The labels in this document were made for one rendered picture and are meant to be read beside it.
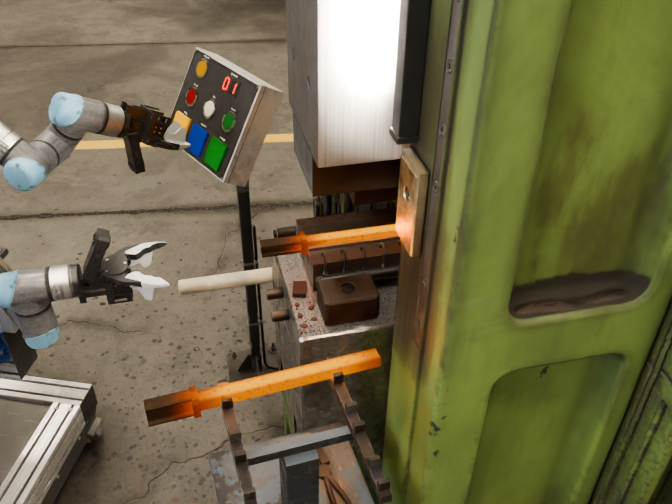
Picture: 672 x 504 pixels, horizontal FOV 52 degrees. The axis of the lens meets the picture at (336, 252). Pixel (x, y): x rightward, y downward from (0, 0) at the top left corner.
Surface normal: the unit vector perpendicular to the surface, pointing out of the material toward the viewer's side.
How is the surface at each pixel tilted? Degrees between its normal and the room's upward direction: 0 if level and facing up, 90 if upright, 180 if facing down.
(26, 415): 0
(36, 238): 0
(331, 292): 0
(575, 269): 89
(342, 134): 90
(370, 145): 90
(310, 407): 90
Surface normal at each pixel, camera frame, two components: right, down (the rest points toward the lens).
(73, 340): 0.01, -0.80
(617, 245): 0.24, 0.57
